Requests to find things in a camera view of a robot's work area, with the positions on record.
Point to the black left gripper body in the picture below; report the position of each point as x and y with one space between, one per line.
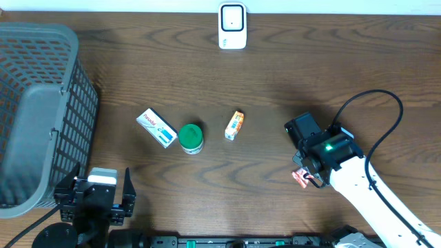
114 218

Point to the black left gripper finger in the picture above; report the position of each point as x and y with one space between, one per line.
129 193
66 185

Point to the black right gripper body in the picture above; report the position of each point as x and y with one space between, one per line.
299 158

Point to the red Top chocolate bar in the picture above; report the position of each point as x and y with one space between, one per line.
302 177

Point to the white Panadol box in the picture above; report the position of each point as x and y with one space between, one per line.
158 127

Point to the green lid jar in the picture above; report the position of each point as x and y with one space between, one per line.
191 139

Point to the small orange carton box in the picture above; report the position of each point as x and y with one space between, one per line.
234 125

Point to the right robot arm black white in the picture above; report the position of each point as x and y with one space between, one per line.
331 158

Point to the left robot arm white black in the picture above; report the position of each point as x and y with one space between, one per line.
88 233

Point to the white barcode scanner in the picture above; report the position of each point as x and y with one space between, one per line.
232 26

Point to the grey plastic basket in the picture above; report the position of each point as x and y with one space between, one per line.
48 114

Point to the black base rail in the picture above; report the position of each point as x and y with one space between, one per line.
236 242

